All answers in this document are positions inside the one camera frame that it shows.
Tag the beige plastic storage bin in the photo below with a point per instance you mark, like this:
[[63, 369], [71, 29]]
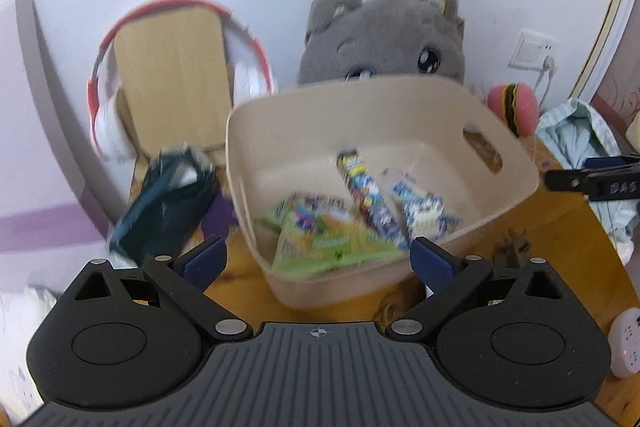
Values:
[[360, 117]]

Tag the green snack packet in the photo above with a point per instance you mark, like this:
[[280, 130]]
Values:
[[330, 247]]

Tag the grey plush cat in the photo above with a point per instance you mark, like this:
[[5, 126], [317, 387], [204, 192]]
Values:
[[380, 32]]

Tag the wooden headphone stand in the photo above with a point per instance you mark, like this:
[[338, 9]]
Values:
[[170, 72]]

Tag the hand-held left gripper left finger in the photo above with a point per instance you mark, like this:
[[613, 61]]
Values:
[[206, 258]]

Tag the grey curved panel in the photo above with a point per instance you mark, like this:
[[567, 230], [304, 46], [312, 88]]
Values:
[[50, 97]]

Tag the pink hamburger toy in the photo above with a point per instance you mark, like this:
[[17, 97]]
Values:
[[525, 107]]

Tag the white power strip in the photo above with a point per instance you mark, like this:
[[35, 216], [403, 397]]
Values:
[[627, 342]]

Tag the colourful candy tube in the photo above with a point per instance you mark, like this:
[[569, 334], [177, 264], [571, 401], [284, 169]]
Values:
[[370, 202]]

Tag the wooden desk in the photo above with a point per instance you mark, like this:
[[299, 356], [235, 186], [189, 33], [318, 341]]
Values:
[[240, 292]]

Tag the white wall socket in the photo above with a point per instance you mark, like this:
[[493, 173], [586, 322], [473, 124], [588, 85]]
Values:
[[530, 49]]

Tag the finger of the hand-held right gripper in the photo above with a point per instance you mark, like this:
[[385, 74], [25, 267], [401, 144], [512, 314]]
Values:
[[595, 182]]

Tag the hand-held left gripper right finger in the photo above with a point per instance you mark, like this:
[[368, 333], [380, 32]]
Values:
[[431, 258]]

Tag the blue and white snack packet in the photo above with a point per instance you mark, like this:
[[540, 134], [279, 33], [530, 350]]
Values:
[[425, 212]]

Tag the light blue cloth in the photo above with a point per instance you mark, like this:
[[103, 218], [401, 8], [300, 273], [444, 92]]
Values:
[[575, 132]]

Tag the white printed cloth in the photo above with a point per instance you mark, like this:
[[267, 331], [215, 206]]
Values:
[[20, 332]]

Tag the purple packet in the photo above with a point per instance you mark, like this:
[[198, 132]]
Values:
[[220, 214]]

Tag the wooden door frame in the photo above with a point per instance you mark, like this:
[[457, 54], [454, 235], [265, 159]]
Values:
[[615, 32]]

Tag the red and white headphones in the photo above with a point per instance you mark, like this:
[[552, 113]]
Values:
[[107, 127]]

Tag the dark teal pouch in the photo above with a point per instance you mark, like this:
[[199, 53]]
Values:
[[160, 212]]

